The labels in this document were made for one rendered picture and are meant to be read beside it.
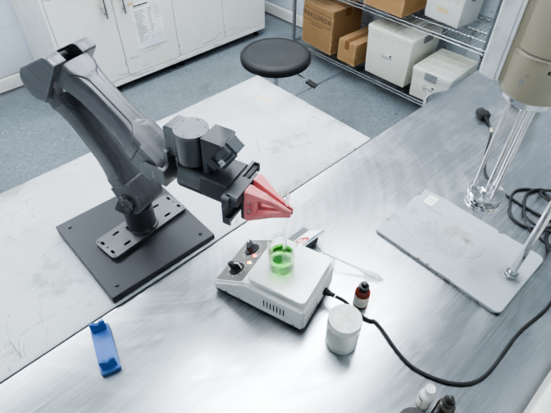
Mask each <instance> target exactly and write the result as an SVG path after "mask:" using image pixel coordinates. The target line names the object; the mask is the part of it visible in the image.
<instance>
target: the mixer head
mask: <svg viewBox="0 0 551 413"><path fill-rule="evenodd" d="M479 72H480V74H481V75H483V76H486V77H488V78H491V79H494V80H496V81H499V87H500V92H501V94H502V95H503V97H504V98H505V100H506V101H507V102H508V103H510V104H511V105H513V106H514V107H516V108H519V109H521V110H524V111H531V112H544V111H550V110H551V0H503V2H502V5H501V7H500V10H499V14H498V16H497V19H496V21H495V24H494V28H493V31H492V34H491V36H490V40H489V42H488V45H487V48H486V50H485V55H484V57H483V59H482V62H481V64H480V71H479Z"/></svg>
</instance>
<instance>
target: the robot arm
mask: <svg viewBox="0 0 551 413"><path fill-rule="evenodd" d="M95 49H96V44H95V43H94V42H93V41H92V40H91V39H90V38H88V37H83V38H82V39H78V40H76V41H74V42H73V43H70V44H68V45H66V46H65V47H63V48H60V49H58V50H56V51H55V52H52V53H50V54H48V55H46V56H44V57H41V58H39V59H38V60H36V61H33V62H31V63H30V64H28V65H26V66H22V67H21V68H20V70H19V73H20V78H21V81H22V83H23V84H24V86H25V87H26V88H27V90H28V91H29V92H30V93H31V94H32V95H33V96H34V97H35V98H37V99H38V100H40V101H44V102H45V103H47V102H48V103H49V104H50V105H51V107H52V108H53V110H54V111H57V112H58V113H59V114H60V115H61V116H62V117H63V118H64V119H65V120H66V121H67V122H68V123H69V124H70V125H71V127H72V128H73V129H74V130H75V132H76V133H77V134H78V135H79V136H80V138H81V139H82V141H83V142H84V144H85V145H86V146H87V148H88V149H89V150H90V151H91V153H92V154H93V155H94V157H95V158H96V159H97V161H98V163H99V164H100V166H101V167H102V169H103V171H104V173H105V175H106V177H107V181H108V183H109V184H110V185H111V186H112V188H111V191H112V192H113V193H114V194H115V195H116V197H117V198H118V201H117V203H116V205H115V210H116V211H119V212H120V213H122V214H124V216H125V221H124V222H122V223H121V224H120V225H118V226H117V227H115V228H114V229H112V230H111V231H109V232H108V233H106V234H104V235H103V236H102V237H101V238H99V239H97V241H96V244H97V247H98V248H99V249H100V250H102V251H103V252H104V253H105V254H106V255H108V256H109V257H110V258H111V259H112V260H114V261H117V260H119V259H121V258H122V257H123V256H124V255H126V254H127V253H128V252H130V251H131V250H133V249H134V248H136V247H137V246H138V245H140V244H141V243H142V242H144V241H145V240H146V239H148V238H150V237H151V236H152V235H154V234H155V233H156V232H157V231H159V230H160V229H162V228H163V227H165V226H166V225H168V224H169V223H170V222H172V221H173V220H174V219H175V218H177V217H178V216H180V215H181V214H183V213H184V212H185V206H184V205H183V204H182V203H181V202H179V201H177V200H176V199H174V198H173V197H172V196H171V195H169V194H164V195H163V196H161V197H160V198H158V199H157V200H156V201H154V200H155V199H156V198H157V197H158V196H160V195H161V194H162V192H163V188H162V185H163V186H165V187H167V186H168V185H169V184H170V183H171V182H172V181H174V180H175V179H176V180H177V183H178V185H180V186H182V187H184V188H187V189H189V190H192V191H194V192H196V193H199V194H202V195H204V196H206V197H209V198H211V199H213V200H216V201H218V202H221V212H222V222H223V223H224V224H226V225H229V226H231V221H232V220H233V219H234V218H235V217H236V216H237V214H238V213H239V212H240V210H241V218H242V219H245V220H247V221H250V220H262V219H269V218H290V217H291V215H292V214H293V212H294V209H293V208H292V207H291V206H290V205H289V209H288V208H286V207H285V200H284V199H283V198H282V197H281V196H280V195H279V194H278V193H277V192H276V191H275V190H274V188H273V187H272V186H271V184H270V183H269V182H268V181H267V179H266V178H265V177H264V176H263V175H260V174H258V173H257V171H258V172H259V170H260V163H259V162H256V161H251V162H250V163H249V164H246V163H243V162H242V161H237V160H235V158H236V157H237V156H238V155H237V154H238V153H239V152H240V151H241V149H242V148H243V147H244V146H245V145H244V144H243V143H242V142H241V141H240V140H239V139H238V137H237V136H236V135H235V134H236V132H235V131H234V130H232V129H228V128H226V127H224V126H221V125H217V124H214V125H213V126H212V127H211V128H210V129H209V125H208V123H207V122H206V121H205V120H203V119H201V118H197V117H184V116H181V115H177V116H176V117H174V118H173V119H172V120H170V121H169V122H167V123H166V124H165V125H163V126H162V128H161V127H160V126H159V125H158V124H157V123H156V122H154V121H151V120H150V119H149V118H147V117H146V116H145V115H144V114H143V113H142V112H140V111H139V110H138V109H137V108H136V107H135V106H134V105H133V104H132V103H131V102H130V101H129V100H128V99H127V98H126V97H125V96H124V95H123V94H122V93H121V92H120V91H119V90H118V89H117V87H116V86H115V85H114V84H113V83H112V82H111V81H110V80H109V79H108V78H107V77H106V76H105V75H104V73H103V72H102V70H101V69H100V67H99V66H98V64H97V62H96V60H95V59H94V58H93V54H94V52H95ZM63 90H65V92H64V91H63ZM268 195H269V196H268ZM153 201H154V202H153ZM112 253H114V254H112Z"/></svg>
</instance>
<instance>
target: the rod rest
mask: <svg viewBox="0 0 551 413"><path fill-rule="evenodd" d="M89 327H90V333H91V337H92V340H93V346H94V350H95V353H96V357H97V360H98V366H99V369H100V373H101V375H102V377H105V376H107V375H110V374H112V373H114V372H117V371H118V370H120V369H121V363H120V360H119V356H118V354H117V350H116V346H115V343H114V340H113V337H112V332H111V329H110V325H109V324H108V323H107V322H106V323H105V322H104V320H103V319H100V320H99V322H98V323H97V324H95V323H90V324H89Z"/></svg>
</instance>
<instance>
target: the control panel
mask: <svg viewBox="0 0 551 413"><path fill-rule="evenodd" d="M251 241H252V242H253V244H254V243H256V244H258V245H259V249H258V250H257V251H256V252H255V253H253V254H252V255H246V254H245V250H246V248H247V242H246V243H245V244H244V245H243V246H242V247H241V249H240V250H239V251H238V253H237V254H236V255H235V256H234V258H233V259H232V261H237V262H242V263H244V269H243V270H242V271H241V272H239V273H238V274H236V275H231V274H230V267H229V265H227V267H226V268H225V269H224V270H223V271H222V272H221V274H220V275H219V276H218V277H217V279H223V280H233V281H243V280H244V278H245V277H246V275H247V274H248V272H249V271H250V270H251V269H252V268H253V266H254V265H255V264H256V262H257V261H258V259H259V258H260V257H261V255H262V254H263V253H264V251H265V250H266V249H267V245H266V240H251ZM254 254H256V256H255V257H253V255H254ZM248 261H251V263H250V264H248Z"/></svg>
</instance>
